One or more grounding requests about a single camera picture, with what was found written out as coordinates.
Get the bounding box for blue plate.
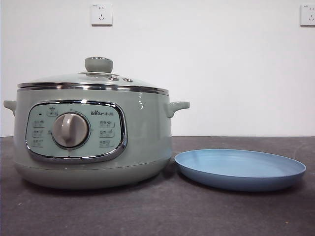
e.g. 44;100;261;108
174;147;307;192

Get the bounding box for glass lid with green knob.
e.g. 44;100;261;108
17;57;171;95

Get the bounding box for pale green electric steamer pot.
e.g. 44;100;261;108
2;88;190;190

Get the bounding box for white wall socket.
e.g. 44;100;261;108
91;3;113;27
299;4;315;27

